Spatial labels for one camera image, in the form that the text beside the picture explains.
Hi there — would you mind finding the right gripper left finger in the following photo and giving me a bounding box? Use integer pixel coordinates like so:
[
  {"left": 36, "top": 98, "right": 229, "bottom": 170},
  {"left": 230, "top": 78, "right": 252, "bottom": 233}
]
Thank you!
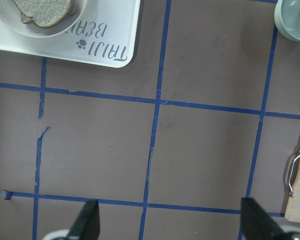
[{"left": 66, "top": 200, "right": 100, "bottom": 240}]

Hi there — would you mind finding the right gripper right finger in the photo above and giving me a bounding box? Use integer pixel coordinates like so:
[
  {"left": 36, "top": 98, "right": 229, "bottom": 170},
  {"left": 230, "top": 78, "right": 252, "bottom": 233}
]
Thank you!
[{"left": 240, "top": 197, "right": 284, "bottom": 240}]

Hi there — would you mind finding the light green bowl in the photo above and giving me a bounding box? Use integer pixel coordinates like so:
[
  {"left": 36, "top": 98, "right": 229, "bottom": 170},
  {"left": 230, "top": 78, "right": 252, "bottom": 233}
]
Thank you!
[{"left": 274, "top": 0, "right": 300, "bottom": 42}]

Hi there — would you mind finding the round cream plate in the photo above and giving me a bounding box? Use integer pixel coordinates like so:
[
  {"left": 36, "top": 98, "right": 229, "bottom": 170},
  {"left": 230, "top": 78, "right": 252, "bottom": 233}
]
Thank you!
[{"left": 0, "top": 0, "right": 88, "bottom": 38}]

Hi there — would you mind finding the bread slice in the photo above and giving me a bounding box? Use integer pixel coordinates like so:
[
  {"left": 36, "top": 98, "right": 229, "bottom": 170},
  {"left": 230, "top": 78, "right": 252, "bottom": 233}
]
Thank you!
[
  {"left": 20, "top": 9, "right": 35, "bottom": 24},
  {"left": 12, "top": 0, "right": 75, "bottom": 29}
]

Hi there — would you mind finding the white bear serving tray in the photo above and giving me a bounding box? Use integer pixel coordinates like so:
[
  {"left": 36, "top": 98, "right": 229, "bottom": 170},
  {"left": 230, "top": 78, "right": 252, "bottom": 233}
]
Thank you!
[{"left": 0, "top": 0, "right": 141, "bottom": 68}]

